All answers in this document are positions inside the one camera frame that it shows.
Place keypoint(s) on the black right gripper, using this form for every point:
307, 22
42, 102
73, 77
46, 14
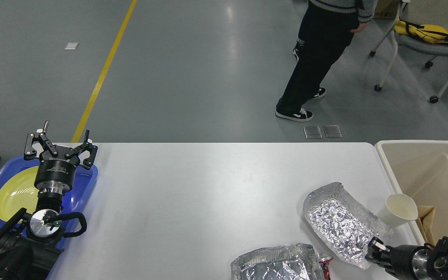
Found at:
404, 262

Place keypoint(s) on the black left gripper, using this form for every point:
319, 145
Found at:
57, 174

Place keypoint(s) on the small aluminium foil piece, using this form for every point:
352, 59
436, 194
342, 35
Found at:
343, 223

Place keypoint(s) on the white paper cup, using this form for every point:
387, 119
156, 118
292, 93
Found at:
398, 209

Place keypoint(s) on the yellow plate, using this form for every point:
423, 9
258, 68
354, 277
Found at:
19, 192

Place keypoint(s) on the blue plastic tray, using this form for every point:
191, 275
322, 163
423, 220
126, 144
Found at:
74, 200

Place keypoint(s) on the brown paper bag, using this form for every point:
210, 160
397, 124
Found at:
425, 222

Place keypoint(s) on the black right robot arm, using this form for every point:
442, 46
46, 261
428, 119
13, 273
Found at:
438, 261

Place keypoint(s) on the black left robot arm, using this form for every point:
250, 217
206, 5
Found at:
29, 239

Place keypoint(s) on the large crumpled aluminium foil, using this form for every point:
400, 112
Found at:
290, 262

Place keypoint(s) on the beige plastic bin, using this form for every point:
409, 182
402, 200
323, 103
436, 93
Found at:
419, 169

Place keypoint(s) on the right floor outlet plate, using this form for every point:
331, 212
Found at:
332, 131

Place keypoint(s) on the floor outlet plate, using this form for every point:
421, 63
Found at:
332, 131
312, 132

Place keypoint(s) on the left floor outlet plate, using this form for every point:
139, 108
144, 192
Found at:
312, 132

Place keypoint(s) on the person in dark jeans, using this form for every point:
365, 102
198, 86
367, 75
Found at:
302, 34

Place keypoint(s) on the grey office chair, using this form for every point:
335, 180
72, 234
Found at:
434, 12

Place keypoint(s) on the yellow bag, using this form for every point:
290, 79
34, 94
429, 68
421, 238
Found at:
428, 33

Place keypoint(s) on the person in grey sweater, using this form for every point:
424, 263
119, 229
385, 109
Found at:
334, 24

